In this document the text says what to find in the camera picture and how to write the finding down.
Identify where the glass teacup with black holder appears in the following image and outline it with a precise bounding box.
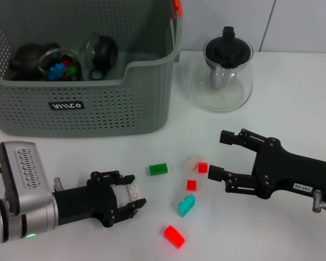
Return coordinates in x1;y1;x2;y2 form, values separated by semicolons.
85;34;119;80
39;47;84;82

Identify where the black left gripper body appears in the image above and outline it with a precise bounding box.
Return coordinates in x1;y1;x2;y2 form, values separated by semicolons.
53;179;117;228

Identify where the white translucent toy brick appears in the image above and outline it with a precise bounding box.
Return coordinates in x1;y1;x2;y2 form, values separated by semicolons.
183;155;201;171
126;184;142;202

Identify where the black teapot lid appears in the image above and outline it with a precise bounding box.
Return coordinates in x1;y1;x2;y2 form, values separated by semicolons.
205;26;253;69

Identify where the grey perforated storage bin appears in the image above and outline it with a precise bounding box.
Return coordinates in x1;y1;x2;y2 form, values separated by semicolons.
0;0;184;138

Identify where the clear glass teapot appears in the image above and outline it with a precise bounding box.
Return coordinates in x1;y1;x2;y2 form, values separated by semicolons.
190;26;254;112

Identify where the bright red sloped toy brick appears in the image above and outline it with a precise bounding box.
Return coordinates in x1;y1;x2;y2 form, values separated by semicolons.
163;225;186;250

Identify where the blue square toy brick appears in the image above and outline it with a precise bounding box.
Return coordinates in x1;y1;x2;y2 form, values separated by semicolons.
48;63;66;82

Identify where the dark clay teapot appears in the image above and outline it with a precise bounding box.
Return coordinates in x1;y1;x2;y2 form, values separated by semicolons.
8;42;61;82

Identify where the teal toy brick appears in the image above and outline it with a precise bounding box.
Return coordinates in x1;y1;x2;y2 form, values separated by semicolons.
178;195;196;218

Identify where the green translucent toy brick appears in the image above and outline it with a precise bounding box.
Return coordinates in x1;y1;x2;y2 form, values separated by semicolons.
66;65;79;79
146;163;168;176

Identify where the right wrist cable with connectors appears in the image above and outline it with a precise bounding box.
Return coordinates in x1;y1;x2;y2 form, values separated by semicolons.
312;190;326;215

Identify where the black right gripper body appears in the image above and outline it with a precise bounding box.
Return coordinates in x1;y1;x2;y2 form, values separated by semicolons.
252;137;326;201

